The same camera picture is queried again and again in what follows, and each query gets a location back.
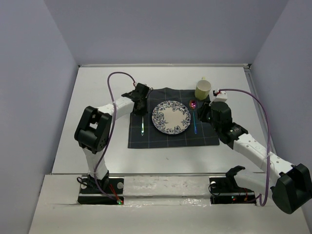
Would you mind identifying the iridescent spoon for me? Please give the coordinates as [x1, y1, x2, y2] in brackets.
[189, 99, 197, 134]

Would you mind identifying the pale yellow paper cup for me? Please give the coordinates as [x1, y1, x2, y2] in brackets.
[195, 77, 212, 101]

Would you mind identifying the iridescent fork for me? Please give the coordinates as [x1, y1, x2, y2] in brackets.
[141, 116, 144, 136]

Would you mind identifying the blue floral plate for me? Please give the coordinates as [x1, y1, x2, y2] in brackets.
[151, 100, 191, 135]

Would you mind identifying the dark checked cloth napkin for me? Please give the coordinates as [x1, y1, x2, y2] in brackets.
[128, 87, 219, 149]

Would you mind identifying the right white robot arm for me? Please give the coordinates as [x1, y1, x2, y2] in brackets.
[197, 102, 312, 214]

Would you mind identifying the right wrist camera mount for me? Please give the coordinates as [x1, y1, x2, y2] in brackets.
[210, 89, 228, 102]

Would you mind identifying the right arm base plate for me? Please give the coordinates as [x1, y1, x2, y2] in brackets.
[208, 166, 256, 205]

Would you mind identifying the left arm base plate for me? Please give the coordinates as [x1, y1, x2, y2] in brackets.
[77, 175, 124, 205]

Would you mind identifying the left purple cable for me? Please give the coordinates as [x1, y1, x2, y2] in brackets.
[94, 71, 137, 203]

